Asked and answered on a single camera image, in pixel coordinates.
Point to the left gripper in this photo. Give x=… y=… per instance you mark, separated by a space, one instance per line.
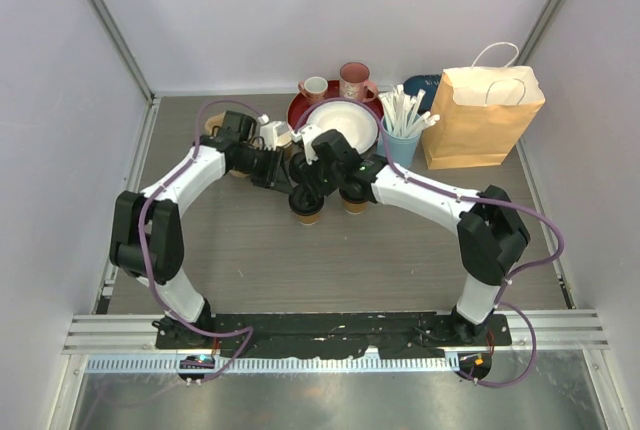
x=276 y=174

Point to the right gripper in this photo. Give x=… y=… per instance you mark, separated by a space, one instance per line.
x=309 y=173

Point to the black lid cup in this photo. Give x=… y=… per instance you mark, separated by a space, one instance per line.
x=348 y=197
x=304 y=203

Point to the paper cup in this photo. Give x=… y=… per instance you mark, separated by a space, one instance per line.
x=354 y=207
x=309 y=219

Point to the brown paper bag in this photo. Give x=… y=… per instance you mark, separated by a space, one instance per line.
x=483 y=113

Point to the stack of paper cups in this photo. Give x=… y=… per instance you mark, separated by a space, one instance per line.
x=286 y=147

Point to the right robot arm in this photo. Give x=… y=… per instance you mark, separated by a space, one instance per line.
x=491 y=236

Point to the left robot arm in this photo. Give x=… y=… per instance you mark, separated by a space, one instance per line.
x=147 y=235

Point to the white paper plate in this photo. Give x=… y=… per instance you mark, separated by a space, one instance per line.
x=356 y=124

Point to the blue straw cup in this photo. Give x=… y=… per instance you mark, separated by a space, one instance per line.
x=400 y=150

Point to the small pink mug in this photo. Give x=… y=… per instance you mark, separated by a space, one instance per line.
x=313 y=89

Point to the tall pink mug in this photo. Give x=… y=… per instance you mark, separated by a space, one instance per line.
x=355 y=83

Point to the white wrapped straws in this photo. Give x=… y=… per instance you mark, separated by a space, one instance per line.
x=401 y=113

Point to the cardboard cup carrier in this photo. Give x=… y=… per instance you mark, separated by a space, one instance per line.
x=210 y=127

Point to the dark blue pouch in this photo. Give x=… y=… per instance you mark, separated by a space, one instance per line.
x=428 y=83

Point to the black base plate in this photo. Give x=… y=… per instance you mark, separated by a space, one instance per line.
x=342 y=335

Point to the aluminium rail frame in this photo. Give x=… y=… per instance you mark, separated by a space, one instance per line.
x=144 y=344

